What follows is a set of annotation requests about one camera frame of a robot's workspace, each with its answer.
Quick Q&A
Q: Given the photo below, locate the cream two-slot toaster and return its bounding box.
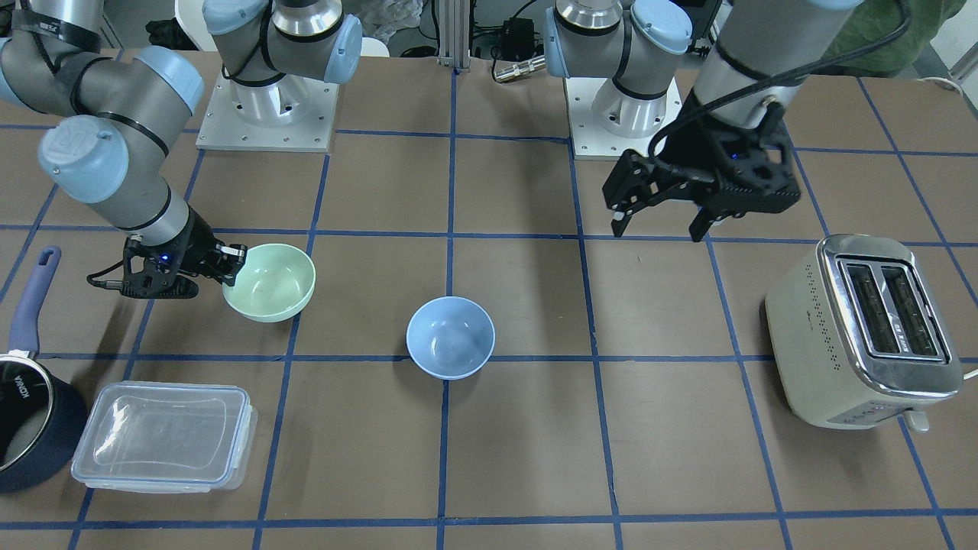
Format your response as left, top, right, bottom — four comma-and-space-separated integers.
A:
764, 234, 965, 432

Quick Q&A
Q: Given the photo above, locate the green bowl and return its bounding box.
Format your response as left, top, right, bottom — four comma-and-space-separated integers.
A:
222, 243, 316, 323

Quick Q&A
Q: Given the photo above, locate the person in dark clothes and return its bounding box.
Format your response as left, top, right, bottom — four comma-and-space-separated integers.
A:
821, 0, 956, 77

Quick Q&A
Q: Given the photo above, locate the metal cable connector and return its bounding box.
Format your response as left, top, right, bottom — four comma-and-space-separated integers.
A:
491, 55, 547, 84

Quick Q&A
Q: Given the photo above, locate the silver robot arm image-left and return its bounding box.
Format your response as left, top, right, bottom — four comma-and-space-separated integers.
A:
2, 1, 363, 299

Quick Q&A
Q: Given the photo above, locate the aluminium frame post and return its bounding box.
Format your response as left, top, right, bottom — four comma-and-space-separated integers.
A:
432, 1, 471, 74

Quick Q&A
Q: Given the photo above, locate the dark blue saucepan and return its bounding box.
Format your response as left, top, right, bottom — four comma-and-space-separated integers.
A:
1, 246, 88, 493

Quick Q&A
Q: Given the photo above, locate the metal base plate image-right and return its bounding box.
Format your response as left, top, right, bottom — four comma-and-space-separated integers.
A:
565, 78, 682, 160

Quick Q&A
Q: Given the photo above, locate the metal base plate image-left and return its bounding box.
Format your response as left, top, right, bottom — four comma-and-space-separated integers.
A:
196, 74, 339, 154

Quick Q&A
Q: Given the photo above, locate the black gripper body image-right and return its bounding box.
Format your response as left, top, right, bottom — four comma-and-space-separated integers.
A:
602, 103, 801, 217

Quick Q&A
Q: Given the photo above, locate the blue bowl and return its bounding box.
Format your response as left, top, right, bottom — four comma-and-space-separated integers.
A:
406, 296, 496, 380

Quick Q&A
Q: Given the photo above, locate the clear plastic food container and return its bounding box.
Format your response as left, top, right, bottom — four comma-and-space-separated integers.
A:
70, 380, 258, 494

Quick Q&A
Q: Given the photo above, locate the black power adapter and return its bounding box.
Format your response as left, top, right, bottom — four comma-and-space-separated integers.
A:
498, 18, 536, 60

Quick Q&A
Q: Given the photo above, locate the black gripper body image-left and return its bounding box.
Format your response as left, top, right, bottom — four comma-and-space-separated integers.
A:
87, 209, 230, 299

